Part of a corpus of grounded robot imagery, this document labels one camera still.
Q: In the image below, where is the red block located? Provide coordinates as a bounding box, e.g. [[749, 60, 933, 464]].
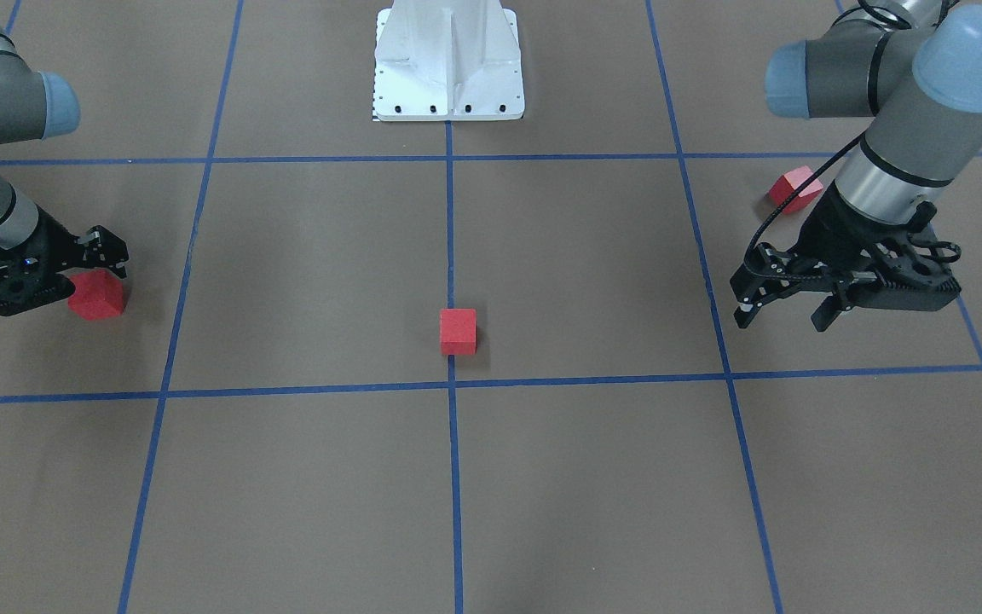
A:
[[767, 165, 825, 215], [439, 308, 478, 355], [67, 269, 126, 320]]

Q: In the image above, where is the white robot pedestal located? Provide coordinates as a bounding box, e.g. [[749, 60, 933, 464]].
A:
[[372, 1, 526, 122]]

